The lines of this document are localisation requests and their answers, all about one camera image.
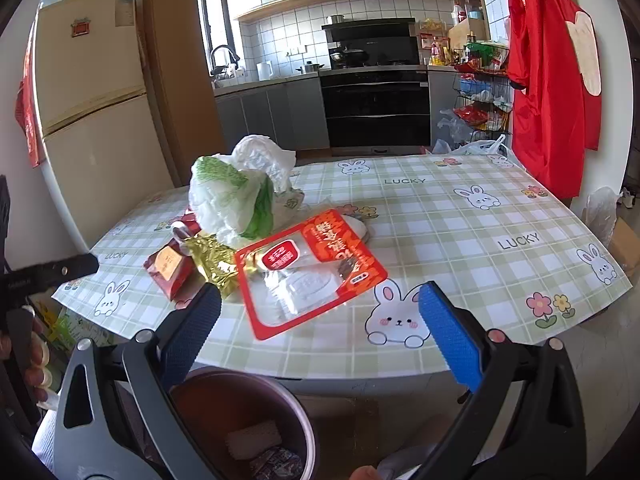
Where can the red fridge magnet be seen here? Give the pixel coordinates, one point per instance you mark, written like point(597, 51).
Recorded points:
point(81, 27)

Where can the wooden cabinet panel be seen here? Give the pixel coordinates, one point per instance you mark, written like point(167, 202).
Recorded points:
point(175, 60)

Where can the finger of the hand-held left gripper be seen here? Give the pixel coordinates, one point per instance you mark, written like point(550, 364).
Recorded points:
point(60, 270)

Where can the clear plastic bag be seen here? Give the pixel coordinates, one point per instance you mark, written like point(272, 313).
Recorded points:
point(600, 210)

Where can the person's left hand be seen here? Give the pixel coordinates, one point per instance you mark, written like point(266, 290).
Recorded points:
point(39, 365)

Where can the dark red snack packet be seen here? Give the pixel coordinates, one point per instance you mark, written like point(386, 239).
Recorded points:
point(167, 267)

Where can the gold foil wrapper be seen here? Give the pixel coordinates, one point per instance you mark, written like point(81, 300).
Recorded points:
point(212, 260)

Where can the white kettle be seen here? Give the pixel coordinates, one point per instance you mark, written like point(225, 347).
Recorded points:
point(264, 70)

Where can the row of condiment bottles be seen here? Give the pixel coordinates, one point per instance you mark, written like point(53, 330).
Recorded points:
point(440, 50)

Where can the black range hood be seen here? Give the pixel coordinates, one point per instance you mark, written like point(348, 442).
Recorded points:
point(370, 35)

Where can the cream two-door fridge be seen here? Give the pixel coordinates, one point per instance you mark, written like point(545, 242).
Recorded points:
point(100, 160)

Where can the red apron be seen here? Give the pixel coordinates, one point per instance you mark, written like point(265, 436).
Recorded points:
point(545, 75)

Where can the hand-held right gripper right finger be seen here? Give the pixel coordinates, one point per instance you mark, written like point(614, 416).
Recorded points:
point(450, 335)

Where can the kitchen window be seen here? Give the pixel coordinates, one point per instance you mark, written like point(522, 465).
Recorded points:
point(207, 20)

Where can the black built-in oven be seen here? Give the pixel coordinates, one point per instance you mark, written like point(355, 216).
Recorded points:
point(375, 105)

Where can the steel pot with lid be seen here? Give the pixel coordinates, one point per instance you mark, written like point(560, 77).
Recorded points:
point(311, 66)

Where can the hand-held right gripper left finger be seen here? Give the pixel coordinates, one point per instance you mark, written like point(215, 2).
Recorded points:
point(192, 330)

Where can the white shopping bag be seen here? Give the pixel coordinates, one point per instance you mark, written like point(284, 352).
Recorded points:
point(480, 147)

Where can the white and green plastic bag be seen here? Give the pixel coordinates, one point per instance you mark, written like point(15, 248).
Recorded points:
point(225, 200)

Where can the crumpled white plastic bag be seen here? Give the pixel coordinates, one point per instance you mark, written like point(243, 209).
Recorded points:
point(260, 157)

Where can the small steel pot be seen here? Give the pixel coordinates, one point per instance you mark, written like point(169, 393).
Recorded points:
point(336, 19)

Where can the red and clear food packet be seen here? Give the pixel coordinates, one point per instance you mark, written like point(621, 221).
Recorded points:
point(320, 245)

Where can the white foam net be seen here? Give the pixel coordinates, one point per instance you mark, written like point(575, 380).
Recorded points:
point(252, 440)

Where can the brown cardboard box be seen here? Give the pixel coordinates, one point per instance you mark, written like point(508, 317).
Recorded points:
point(625, 245)

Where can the bottles on wall shelf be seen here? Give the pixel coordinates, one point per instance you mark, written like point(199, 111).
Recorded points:
point(467, 10)

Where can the grey lower kitchen cabinets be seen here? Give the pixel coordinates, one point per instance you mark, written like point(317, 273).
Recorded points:
point(270, 115)

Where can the paper sheet on fridge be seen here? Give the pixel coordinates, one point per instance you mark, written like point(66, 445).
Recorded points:
point(125, 12)

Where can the red hanging cloth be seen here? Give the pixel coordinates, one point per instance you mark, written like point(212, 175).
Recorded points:
point(27, 120)

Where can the black kitchen faucet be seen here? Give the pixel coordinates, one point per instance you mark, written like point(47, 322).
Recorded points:
point(222, 52)

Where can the black wok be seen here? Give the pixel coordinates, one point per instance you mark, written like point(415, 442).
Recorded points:
point(347, 55)

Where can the colourful cardboard box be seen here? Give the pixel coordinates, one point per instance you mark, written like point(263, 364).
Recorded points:
point(65, 325)

